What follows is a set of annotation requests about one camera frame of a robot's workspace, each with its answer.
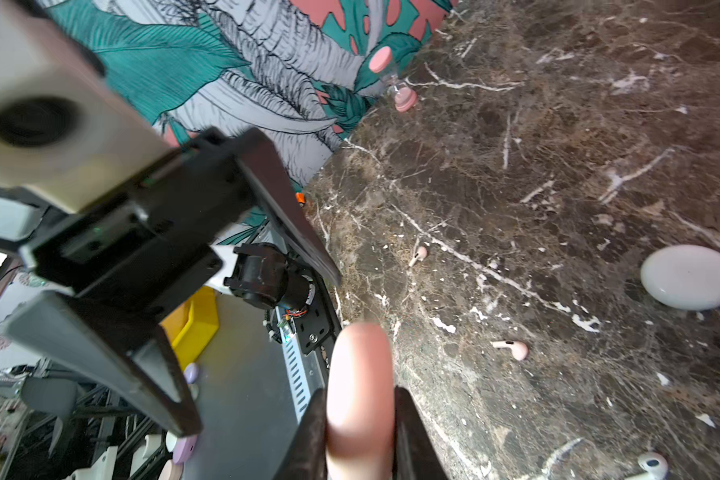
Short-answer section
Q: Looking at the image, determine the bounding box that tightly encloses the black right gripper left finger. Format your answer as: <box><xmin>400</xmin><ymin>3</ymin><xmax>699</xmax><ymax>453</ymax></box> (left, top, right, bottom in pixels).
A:
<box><xmin>274</xmin><ymin>388</ymin><xmax>328</xmax><ymax>480</ymax></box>

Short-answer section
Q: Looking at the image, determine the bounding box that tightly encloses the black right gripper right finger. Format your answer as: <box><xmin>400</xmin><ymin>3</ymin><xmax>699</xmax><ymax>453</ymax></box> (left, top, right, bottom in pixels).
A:
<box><xmin>393</xmin><ymin>386</ymin><xmax>448</xmax><ymax>480</ymax></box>

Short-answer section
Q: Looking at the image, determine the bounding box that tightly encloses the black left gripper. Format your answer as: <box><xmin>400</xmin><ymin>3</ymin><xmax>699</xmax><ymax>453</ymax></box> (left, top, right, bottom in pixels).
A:
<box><xmin>0</xmin><ymin>128</ymin><xmax>342</xmax><ymax>437</ymax></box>

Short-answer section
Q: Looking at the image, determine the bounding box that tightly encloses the pink earbud charging case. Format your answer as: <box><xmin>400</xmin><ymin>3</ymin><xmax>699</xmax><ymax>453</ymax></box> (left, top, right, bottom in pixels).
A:
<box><xmin>326</xmin><ymin>322</ymin><xmax>395</xmax><ymax>479</ymax></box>

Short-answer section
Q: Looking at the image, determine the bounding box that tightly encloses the pink earbud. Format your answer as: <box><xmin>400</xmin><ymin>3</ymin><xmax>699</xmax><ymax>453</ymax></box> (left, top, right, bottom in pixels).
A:
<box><xmin>491</xmin><ymin>340</ymin><xmax>529</xmax><ymax>361</ymax></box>
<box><xmin>408</xmin><ymin>245</ymin><xmax>429</xmax><ymax>268</ymax></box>

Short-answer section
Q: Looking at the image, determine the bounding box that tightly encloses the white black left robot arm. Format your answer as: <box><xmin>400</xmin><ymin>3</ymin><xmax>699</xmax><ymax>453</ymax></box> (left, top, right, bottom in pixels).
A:
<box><xmin>0</xmin><ymin>128</ymin><xmax>341</xmax><ymax>436</ymax></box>

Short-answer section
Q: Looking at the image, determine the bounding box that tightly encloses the white round earbud case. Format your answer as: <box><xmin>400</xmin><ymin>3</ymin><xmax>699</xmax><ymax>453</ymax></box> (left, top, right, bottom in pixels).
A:
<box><xmin>640</xmin><ymin>245</ymin><xmax>720</xmax><ymax>311</ymax></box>

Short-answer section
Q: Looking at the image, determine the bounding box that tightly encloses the yellow bin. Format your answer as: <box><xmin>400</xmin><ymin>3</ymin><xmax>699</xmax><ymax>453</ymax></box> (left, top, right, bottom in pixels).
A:
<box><xmin>160</xmin><ymin>286</ymin><xmax>219</xmax><ymax>370</ymax></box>

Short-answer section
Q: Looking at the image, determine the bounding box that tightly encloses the white earbud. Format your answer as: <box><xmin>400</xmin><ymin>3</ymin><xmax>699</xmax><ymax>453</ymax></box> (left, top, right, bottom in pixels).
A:
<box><xmin>625</xmin><ymin>452</ymin><xmax>669</xmax><ymax>480</ymax></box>

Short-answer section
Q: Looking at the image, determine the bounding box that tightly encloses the pink sand hourglass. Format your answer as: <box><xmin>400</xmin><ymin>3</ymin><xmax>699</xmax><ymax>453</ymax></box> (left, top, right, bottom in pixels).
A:
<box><xmin>368</xmin><ymin>46</ymin><xmax>418</xmax><ymax>113</ymax></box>

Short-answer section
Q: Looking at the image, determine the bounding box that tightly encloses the white slotted cable duct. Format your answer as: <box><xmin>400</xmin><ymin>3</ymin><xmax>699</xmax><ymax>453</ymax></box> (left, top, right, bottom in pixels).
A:
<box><xmin>280</xmin><ymin>327</ymin><xmax>328</xmax><ymax>422</ymax></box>

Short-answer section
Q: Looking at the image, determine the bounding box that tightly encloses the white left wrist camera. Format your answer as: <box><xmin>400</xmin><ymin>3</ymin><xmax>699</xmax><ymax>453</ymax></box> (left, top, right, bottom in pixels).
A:
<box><xmin>0</xmin><ymin>1</ymin><xmax>169</xmax><ymax>213</ymax></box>

